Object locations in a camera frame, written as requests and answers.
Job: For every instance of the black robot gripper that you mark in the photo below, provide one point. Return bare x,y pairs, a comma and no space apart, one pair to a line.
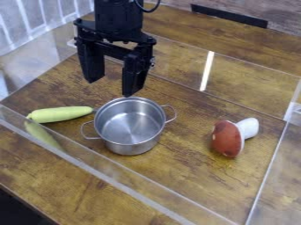
114,34

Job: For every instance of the stainless steel pot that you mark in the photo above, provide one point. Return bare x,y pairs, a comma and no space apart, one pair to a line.
129,124

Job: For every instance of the black bar on table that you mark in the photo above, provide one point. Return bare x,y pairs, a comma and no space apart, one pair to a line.
229,16

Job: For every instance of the brown cap toy mushroom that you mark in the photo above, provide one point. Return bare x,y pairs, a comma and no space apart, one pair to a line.
229,136

